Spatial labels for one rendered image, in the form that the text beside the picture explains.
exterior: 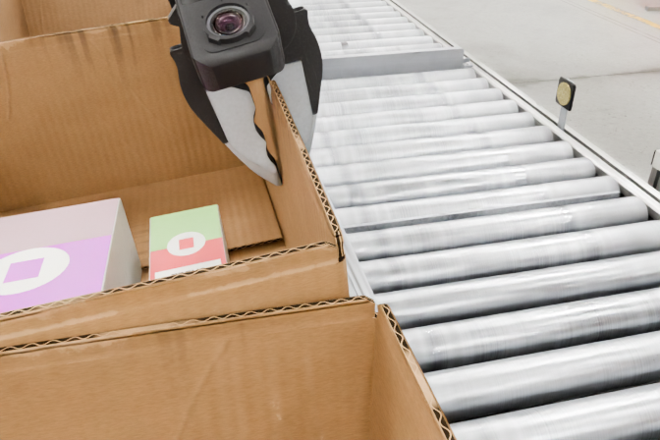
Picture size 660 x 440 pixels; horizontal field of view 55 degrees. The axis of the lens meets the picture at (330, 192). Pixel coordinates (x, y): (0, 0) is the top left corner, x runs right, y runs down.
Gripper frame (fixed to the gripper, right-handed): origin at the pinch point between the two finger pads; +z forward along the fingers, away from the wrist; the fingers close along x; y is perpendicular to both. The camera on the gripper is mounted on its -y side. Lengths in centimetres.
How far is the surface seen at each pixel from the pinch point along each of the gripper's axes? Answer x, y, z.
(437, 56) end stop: -42, 90, 35
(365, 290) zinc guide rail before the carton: -3.2, -0.6, 12.6
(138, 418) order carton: 9.3, -20.0, -2.2
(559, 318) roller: -23.8, 6.7, 32.4
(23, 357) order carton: 11.7, -20.0, -7.2
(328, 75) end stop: -17, 89, 31
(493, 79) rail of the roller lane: -50, 80, 39
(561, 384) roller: -19.5, -1.0, 32.5
